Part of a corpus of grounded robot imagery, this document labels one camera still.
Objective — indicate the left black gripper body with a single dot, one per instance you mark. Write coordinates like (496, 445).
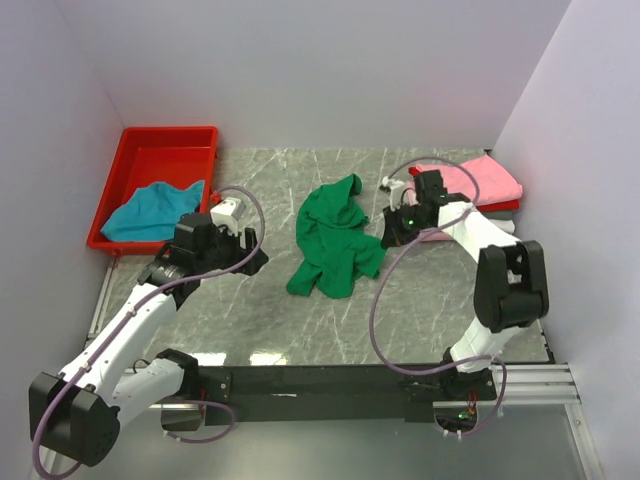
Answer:
(224, 253)

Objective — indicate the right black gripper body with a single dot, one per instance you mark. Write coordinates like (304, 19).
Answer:
(412, 223)

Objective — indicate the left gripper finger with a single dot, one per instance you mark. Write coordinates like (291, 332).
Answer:
(254, 265)
(251, 240)

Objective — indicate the green t shirt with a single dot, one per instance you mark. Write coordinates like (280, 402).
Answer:
(330, 233)

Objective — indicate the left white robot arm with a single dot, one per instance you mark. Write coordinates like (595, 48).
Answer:
(80, 411)

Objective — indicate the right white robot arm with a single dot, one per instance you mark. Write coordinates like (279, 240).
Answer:
(511, 289)

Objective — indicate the folded light pink t shirt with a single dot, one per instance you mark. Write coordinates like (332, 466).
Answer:
(433, 191)

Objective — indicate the blue t shirt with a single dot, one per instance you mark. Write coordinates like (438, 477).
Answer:
(152, 212)

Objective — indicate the folded grey t shirt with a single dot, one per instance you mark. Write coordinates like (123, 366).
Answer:
(504, 215)

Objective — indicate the folded white t shirt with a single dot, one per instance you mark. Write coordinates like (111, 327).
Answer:
(507, 226)

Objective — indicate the red plastic bin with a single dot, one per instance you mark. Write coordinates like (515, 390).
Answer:
(178, 156)

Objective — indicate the folded red t shirt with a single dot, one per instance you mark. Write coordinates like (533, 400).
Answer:
(500, 206)

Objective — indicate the black base beam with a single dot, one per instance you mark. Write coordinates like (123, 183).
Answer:
(335, 392)

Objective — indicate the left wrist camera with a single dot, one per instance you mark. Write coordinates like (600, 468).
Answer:
(226, 212)

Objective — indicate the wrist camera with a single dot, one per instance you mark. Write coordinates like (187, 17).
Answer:
(401, 193)
(226, 212)

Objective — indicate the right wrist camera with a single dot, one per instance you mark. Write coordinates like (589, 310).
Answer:
(401, 193)

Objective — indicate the aluminium frame rail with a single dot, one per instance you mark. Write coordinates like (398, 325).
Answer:
(516, 385)

